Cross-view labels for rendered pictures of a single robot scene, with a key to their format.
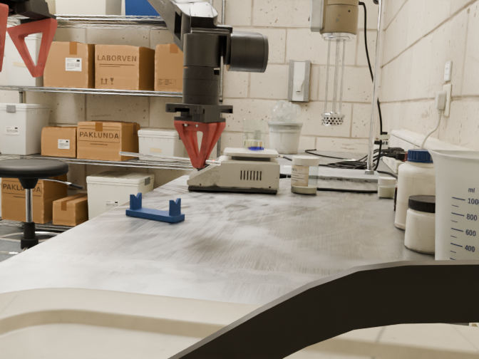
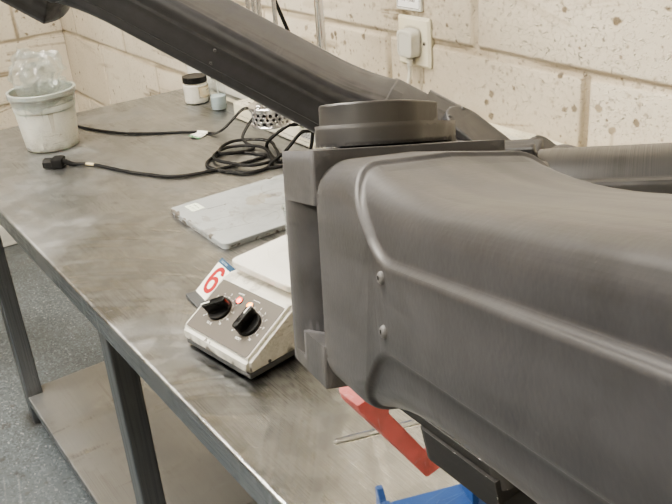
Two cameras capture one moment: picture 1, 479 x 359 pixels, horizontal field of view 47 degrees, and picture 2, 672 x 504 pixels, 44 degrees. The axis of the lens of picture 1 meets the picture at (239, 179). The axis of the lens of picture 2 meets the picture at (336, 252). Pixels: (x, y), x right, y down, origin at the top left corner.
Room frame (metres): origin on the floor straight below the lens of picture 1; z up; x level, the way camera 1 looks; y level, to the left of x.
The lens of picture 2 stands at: (0.52, 0.56, 1.28)
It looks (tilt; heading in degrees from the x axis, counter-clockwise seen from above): 26 degrees down; 318
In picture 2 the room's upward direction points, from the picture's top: 5 degrees counter-clockwise
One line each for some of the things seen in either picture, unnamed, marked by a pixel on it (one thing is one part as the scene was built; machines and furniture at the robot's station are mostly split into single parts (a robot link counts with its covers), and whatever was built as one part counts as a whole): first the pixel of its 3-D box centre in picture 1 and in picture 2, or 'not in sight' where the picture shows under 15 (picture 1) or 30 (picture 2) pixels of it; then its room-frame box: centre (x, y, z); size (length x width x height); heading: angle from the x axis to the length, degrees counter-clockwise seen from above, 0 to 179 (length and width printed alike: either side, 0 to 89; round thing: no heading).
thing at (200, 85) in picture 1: (200, 92); not in sight; (0.86, 0.06, 0.96); 0.10 x 0.07 x 0.07; 153
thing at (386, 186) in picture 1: (386, 187); not in sight; (1.20, -0.32, 0.77); 0.04 x 0.04 x 0.04
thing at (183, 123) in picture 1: (202, 137); not in sight; (0.87, 0.06, 0.89); 0.07 x 0.07 x 0.09; 63
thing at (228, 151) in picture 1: (250, 152); (296, 258); (1.24, -0.02, 0.83); 0.12 x 0.12 x 0.01; 0
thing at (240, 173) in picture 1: (238, 171); (284, 297); (1.24, 0.00, 0.79); 0.22 x 0.13 x 0.08; 90
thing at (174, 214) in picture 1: (155, 206); (427, 499); (0.89, 0.14, 0.77); 0.10 x 0.03 x 0.04; 62
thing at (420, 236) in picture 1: (431, 224); not in sight; (0.76, -0.27, 0.79); 0.07 x 0.07 x 0.07
